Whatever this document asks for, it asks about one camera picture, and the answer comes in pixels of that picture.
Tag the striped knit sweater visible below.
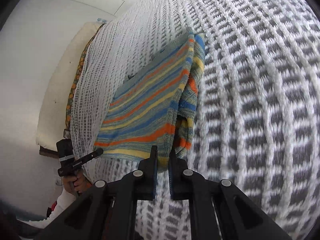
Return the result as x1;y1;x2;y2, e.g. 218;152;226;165
94;29;205;170

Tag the white sleeved left forearm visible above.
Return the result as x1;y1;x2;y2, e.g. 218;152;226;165
26;189;76;229

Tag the person's left hand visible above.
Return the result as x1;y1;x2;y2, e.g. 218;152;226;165
62;169;92;194

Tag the cream padded headboard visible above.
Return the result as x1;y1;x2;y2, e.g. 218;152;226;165
36;22;102;152

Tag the orange patterned bed sheet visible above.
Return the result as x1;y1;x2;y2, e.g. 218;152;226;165
63;23;105;139

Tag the white grey knitted bedspread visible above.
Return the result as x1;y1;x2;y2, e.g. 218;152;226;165
71;0;319;239

